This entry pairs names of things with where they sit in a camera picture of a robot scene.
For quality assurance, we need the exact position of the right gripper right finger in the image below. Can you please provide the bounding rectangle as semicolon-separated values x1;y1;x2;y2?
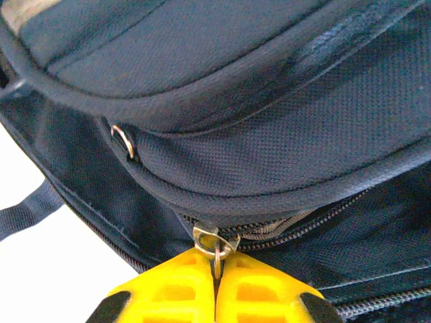
217;252;344;323

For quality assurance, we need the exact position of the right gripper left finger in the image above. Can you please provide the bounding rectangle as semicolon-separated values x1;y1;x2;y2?
86;248;216;323

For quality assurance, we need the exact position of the navy blue backpack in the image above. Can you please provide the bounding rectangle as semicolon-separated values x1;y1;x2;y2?
0;0;431;323

